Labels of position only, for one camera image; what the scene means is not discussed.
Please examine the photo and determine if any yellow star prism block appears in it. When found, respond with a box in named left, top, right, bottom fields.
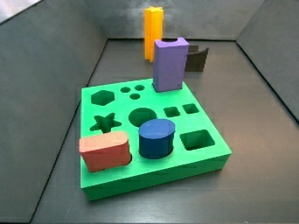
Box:
left=144, top=6, right=164, bottom=61

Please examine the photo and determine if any black curved block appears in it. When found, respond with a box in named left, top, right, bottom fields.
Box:
left=184, top=45, right=209, bottom=72

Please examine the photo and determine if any green shape sorter board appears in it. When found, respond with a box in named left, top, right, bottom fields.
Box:
left=80, top=79, right=231, bottom=200

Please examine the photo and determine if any blue cylinder block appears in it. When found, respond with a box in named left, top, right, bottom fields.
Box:
left=138, top=119, right=174, bottom=159

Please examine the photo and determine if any purple notched rectangular block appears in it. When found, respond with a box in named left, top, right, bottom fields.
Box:
left=153, top=38, right=189, bottom=92

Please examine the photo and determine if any red rounded block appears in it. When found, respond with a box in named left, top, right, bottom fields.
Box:
left=78, top=131, right=132, bottom=172

